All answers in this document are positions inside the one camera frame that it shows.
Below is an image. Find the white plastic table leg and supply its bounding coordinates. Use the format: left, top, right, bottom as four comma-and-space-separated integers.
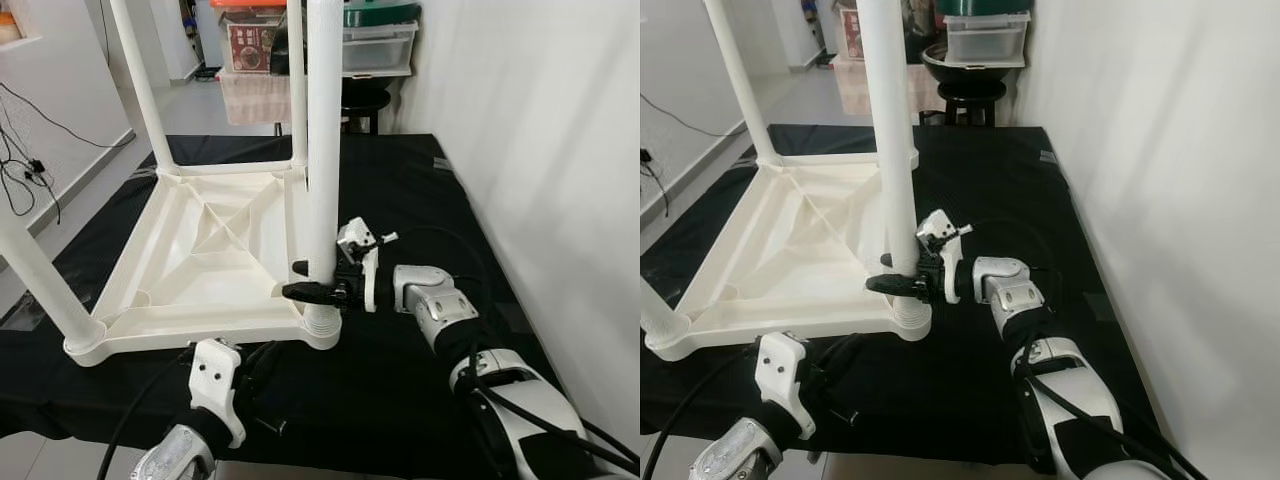
858, 0, 921, 276
303, 0, 346, 306
703, 0, 781, 166
108, 0, 181, 176
287, 0, 309, 171
0, 205, 101, 346
640, 280, 693, 351

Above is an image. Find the black tablecloth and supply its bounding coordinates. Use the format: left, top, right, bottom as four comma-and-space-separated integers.
0, 133, 561, 480
640, 125, 1171, 471

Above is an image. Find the black round stool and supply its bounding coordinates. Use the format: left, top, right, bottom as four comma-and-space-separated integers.
340, 80, 393, 136
938, 80, 1009, 126

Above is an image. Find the black wok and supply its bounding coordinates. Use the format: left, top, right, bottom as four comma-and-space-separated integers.
920, 42, 1031, 86

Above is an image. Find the red printed box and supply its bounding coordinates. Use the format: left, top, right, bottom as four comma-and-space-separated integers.
840, 5, 867, 61
225, 20, 279, 73

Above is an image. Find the clear plastic storage box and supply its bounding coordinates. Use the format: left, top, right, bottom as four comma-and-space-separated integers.
942, 12, 1031, 66
340, 22, 419, 76

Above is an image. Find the dark green round lid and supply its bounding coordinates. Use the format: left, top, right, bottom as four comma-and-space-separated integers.
938, 0, 1031, 16
343, 0, 423, 28

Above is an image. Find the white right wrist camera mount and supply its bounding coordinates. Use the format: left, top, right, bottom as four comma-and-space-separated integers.
917, 208, 976, 304
335, 218, 399, 313

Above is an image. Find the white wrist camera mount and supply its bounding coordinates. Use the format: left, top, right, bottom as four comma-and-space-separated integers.
335, 218, 399, 313
917, 208, 976, 304
188, 338, 246, 449
755, 332, 816, 441

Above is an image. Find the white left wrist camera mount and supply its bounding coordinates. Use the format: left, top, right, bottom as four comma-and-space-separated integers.
188, 338, 246, 449
755, 332, 816, 441

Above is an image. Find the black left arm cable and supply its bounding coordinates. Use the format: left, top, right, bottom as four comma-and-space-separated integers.
645, 345, 771, 480
98, 345, 201, 480

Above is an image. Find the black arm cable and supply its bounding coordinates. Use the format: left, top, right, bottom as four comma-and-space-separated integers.
965, 218, 1211, 480
98, 345, 201, 480
645, 345, 771, 480
385, 228, 641, 471

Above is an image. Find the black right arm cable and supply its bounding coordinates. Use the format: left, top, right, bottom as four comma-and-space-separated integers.
385, 228, 641, 471
965, 218, 1211, 480

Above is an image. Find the black wall cable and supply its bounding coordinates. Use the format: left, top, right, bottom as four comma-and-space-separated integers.
640, 95, 746, 216
0, 80, 136, 226

